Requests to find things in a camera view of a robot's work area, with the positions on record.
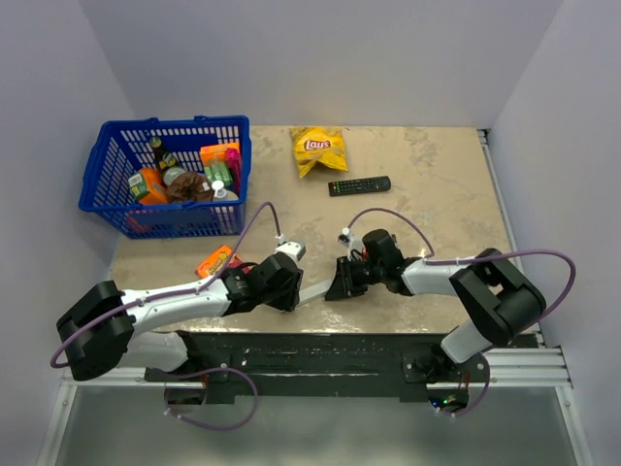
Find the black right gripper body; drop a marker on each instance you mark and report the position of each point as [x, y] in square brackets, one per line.
[365, 274]

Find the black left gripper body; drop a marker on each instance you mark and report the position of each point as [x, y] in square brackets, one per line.
[284, 298]

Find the white remote control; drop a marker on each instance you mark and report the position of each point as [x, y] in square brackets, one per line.
[314, 292]

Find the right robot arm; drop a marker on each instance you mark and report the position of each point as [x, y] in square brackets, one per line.
[499, 300]

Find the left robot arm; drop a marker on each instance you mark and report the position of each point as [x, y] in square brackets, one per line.
[96, 331]

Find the black TV remote control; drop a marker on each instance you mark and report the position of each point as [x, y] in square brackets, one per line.
[359, 186]

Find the pink orange candy box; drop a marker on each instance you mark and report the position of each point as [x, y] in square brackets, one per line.
[214, 262]

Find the small white-capped bottle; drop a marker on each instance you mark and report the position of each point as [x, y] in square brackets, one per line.
[220, 193]

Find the yellow Lays chips bag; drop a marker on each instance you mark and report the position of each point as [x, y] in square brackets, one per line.
[318, 145]

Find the brown round package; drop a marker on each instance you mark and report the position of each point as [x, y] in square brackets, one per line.
[189, 187]

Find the orange green snack box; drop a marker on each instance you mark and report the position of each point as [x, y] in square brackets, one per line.
[222, 162]

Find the blue plastic shopping basket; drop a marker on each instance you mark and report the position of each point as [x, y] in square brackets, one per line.
[122, 149]

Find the orange juice carton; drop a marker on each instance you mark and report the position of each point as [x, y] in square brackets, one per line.
[146, 187]

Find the dark glass bottle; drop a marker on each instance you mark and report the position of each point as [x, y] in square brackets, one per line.
[166, 163]

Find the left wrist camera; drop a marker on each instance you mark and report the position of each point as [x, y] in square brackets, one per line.
[292, 248]

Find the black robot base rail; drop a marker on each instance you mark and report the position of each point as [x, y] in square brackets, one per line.
[315, 365]

